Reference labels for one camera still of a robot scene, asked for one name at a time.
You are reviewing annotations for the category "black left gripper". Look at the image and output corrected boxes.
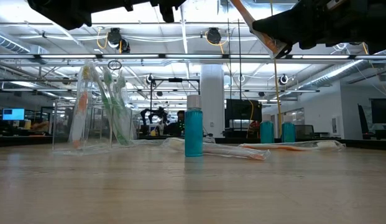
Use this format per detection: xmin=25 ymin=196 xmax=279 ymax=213
xmin=150 ymin=0 xmax=187 ymax=23

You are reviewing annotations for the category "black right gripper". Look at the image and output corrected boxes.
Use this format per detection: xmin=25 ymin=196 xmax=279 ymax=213
xmin=252 ymin=0 xmax=371 ymax=60

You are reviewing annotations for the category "orange toothbrush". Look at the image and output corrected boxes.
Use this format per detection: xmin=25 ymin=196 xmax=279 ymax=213
xmin=177 ymin=141 xmax=271 ymax=161
xmin=238 ymin=139 xmax=347 ymax=152
xmin=69 ymin=63 xmax=91 ymax=150
xmin=231 ymin=0 xmax=289 ymax=60

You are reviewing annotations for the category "blue mouthwash bottle white cap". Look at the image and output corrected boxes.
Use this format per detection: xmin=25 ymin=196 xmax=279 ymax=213
xmin=260 ymin=114 xmax=275 ymax=144
xmin=281 ymin=115 xmax=296 ymax=143
xmin=184 ymin=95 xmax=204 ymax=157

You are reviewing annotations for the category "black television screen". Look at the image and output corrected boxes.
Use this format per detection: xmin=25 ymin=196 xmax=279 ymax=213
xmin=225 ymin=99 xmax=262 ymax=128

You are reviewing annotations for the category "white round building column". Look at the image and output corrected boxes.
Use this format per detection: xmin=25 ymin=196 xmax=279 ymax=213
xmin=200 ymin=64 xmax=226 ymax=138

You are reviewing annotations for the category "person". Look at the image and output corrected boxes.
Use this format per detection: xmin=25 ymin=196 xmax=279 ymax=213
xmin=166 ymin=110 xmax=188 ymax=136
xmin=30 ymin=119 xmax=51 ymax=133

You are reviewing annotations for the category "clear plastic wrapper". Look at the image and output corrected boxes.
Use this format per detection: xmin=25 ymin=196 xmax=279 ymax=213
xmin=130 ymin=138 xmax=186 ymax=151

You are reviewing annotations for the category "clear plastic bag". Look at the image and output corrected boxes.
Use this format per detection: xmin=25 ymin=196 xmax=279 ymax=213
xmin=52 ymin=99 xmax=134 ymax=156

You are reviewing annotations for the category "blue lit computer monitor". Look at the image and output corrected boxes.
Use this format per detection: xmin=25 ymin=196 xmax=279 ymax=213
xmin=2 ymin=108 xmax=25 ymax=121

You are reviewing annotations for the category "black ceiling cord reel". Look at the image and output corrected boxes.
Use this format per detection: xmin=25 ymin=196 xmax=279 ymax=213
xmin=107 ymin=27 xmax=131 ymax=54
xmin=206 ymin=27 xmax=223 ymax=45

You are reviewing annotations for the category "yellow hanging cable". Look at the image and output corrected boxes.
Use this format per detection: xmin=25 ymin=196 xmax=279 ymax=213
xmin=273 ymin=58 xmax=283 ymax=138

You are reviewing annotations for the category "black gantry frame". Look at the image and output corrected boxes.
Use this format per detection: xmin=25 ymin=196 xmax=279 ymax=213
xmin=149 ymin=78 xmax=201 ymax=138

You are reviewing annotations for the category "dark wall monitor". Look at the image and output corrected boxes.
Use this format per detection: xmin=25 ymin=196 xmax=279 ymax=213
xmin=370 ymin=98 xmax=386 ymax=125

